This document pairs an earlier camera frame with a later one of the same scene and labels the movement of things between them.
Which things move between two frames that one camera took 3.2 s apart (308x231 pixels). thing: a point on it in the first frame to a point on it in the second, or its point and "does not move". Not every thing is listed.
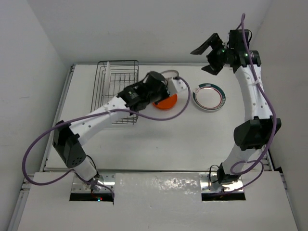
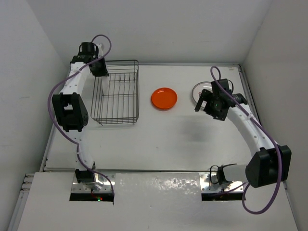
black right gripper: x=214 y=43 to x=209 y=96
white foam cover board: x=158 y=201 does not move
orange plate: x=167 y=103 does not move
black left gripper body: x=161 y=92 to x=99 y=70
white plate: x=170 y=73 to x=198 y=88
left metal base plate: x=78 y=186 does not move
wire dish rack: x=113 y=77 does not move
